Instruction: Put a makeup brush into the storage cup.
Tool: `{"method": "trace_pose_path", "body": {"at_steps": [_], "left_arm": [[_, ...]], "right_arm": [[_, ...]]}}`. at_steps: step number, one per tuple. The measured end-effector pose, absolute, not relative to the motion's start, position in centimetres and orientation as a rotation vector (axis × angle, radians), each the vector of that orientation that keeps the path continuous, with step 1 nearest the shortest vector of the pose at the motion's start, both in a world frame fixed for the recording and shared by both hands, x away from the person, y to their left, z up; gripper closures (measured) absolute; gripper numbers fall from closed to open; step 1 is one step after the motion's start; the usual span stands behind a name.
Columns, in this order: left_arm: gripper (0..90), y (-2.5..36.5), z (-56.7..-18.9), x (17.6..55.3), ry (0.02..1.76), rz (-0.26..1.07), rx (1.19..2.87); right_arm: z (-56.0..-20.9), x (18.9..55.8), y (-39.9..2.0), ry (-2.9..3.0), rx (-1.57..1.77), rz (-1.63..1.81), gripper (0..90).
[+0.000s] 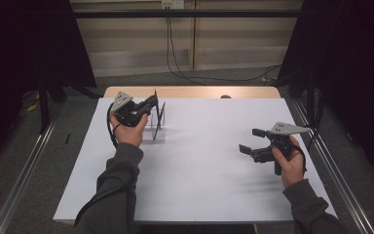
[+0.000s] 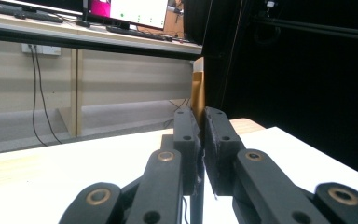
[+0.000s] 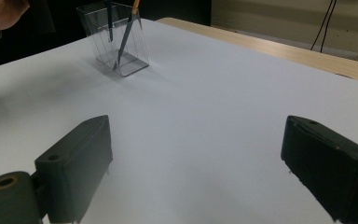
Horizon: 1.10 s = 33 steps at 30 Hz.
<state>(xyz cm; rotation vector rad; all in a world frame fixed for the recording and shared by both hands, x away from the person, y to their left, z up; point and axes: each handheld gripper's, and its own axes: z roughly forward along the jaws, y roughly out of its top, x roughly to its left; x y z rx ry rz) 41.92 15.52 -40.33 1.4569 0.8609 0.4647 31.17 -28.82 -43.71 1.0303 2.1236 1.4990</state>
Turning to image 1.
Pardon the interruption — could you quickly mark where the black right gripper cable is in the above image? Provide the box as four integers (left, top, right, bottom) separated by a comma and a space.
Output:
292, 143, 308, 174

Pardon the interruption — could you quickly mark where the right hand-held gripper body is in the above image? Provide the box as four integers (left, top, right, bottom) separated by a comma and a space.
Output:
252, 121, 311, 176

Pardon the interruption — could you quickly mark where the white wall socket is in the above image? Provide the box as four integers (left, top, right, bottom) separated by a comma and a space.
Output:
161, 0, 186, 10

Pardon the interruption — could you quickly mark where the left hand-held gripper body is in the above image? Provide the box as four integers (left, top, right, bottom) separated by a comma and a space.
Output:
110, 91, 149, 128

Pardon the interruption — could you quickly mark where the black wall cable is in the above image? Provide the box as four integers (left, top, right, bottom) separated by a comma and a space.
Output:
166, 16, 207, 87
168, 16, 282, 83

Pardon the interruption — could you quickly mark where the black curtain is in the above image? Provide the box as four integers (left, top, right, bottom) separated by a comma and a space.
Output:
276, 0, 374, 188
0, 0, 97, 170

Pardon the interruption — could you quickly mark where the metal floor rail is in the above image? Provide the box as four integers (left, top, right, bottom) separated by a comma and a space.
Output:
0, 105, 64, 234
291, 97, 374, 234

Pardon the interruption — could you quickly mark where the black horizontal bar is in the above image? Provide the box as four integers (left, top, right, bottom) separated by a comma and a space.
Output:
72, 9, 304, 20

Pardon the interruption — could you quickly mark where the wooden table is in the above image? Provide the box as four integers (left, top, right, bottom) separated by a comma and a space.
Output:
103, 85, 282, 99

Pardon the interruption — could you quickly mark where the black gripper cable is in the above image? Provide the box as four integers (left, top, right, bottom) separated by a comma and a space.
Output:
292, 143, 308, 174
73, 102, 134, 227

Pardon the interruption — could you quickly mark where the person's right hand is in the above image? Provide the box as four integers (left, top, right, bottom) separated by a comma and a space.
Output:
271, 135, 307, 189

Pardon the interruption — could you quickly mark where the clear acrylic pen holder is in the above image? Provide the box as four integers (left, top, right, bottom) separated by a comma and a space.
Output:
142, 108, 167, 142

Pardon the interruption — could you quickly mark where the person's left hand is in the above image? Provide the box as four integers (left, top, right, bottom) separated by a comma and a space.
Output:
108, 111, 150, 148

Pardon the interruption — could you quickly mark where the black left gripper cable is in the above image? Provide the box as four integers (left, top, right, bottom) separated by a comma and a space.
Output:
73, 102, 134, 227

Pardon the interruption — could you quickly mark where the vertical wall trim strip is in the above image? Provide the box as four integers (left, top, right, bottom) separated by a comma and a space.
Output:
191, 0, 198, 71

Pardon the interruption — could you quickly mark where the white table board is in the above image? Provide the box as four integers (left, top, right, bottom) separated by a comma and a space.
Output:
53, 97, 339, 225

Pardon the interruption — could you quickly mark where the black metal stand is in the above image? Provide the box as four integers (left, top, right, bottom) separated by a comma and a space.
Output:
37, 72, 52, 135

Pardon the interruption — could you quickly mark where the yellow floor object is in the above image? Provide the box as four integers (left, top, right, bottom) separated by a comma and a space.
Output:
24, 93, 42, 113

